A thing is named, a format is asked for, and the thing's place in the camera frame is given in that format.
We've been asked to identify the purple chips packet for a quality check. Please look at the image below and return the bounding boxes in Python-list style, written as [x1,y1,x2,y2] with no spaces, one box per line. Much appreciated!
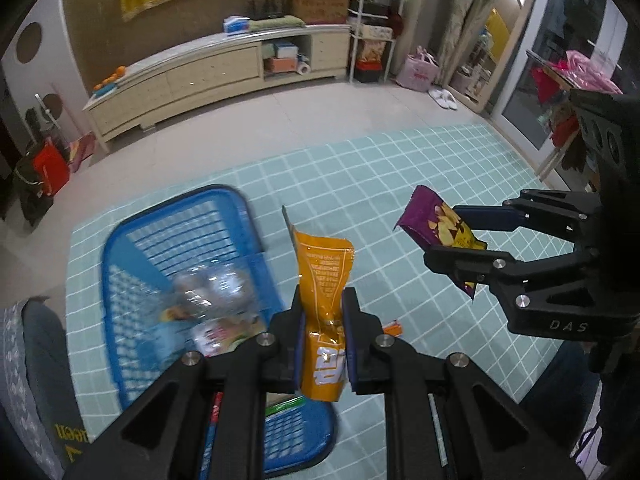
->
[392,184,490,302]

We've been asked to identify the green white cracker packet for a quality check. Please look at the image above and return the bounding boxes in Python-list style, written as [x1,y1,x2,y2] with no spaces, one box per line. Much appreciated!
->
[265,393,306,417]

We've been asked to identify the clear striped cookie bag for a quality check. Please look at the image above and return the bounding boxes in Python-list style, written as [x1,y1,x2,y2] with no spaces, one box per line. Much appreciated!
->
[160,261,262,322]

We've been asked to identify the blue plastic basket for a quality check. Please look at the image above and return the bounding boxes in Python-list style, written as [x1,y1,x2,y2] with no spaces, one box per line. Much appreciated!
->
[70,185,337,479]

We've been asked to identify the small orange snack packet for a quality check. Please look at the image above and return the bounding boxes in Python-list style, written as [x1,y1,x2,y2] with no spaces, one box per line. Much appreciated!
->
[383,320,404,337]

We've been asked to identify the white red snack packet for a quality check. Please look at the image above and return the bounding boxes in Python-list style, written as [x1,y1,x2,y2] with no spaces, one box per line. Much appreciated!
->
[191,316,266,358]

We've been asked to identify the white slippers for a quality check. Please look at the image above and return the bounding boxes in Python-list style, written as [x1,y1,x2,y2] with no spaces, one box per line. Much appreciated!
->
[428,88,458,110]

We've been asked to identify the teal grid tablecloth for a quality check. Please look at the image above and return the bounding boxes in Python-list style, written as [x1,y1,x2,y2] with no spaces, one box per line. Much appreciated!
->
[66,125,560,479]

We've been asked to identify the pink gift bag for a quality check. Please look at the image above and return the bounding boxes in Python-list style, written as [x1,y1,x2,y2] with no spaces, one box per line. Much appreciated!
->
[395,46,439,92]

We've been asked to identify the dark backpack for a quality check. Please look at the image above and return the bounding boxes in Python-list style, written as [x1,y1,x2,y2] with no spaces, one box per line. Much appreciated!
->
[13,142,53,228]

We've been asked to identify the white metal shelf rack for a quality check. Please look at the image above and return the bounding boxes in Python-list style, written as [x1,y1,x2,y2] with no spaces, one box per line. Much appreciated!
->
[347,0,406,84]

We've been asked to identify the red bag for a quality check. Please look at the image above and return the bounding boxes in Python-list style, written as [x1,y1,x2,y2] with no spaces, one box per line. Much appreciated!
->
[32,139,70,197]

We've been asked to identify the white paper roll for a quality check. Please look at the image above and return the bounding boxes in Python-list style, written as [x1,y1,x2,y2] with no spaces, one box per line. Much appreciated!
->
[296,58,311,76]

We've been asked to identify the cardboard box on cabinet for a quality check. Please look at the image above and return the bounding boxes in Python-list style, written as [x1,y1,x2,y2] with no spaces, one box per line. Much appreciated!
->
[290,0,349,25]

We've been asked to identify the green folded cloth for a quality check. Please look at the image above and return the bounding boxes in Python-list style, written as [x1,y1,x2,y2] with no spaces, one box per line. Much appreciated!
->
[248,15,306,34]

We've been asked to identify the oranges on blue plate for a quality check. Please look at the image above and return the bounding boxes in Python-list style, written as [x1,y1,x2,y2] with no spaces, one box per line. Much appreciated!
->
[92,65,127,98]

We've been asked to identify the cream tv cabinet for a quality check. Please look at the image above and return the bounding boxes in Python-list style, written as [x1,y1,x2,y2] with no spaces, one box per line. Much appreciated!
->
[84,24,350,150]

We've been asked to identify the blue tissue box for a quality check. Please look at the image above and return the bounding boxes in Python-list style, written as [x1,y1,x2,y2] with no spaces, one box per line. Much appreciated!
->
[222,15,250,36]

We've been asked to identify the pink box by wall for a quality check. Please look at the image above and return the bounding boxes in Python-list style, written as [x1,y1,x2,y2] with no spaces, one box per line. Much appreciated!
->
[68,132,96,174]

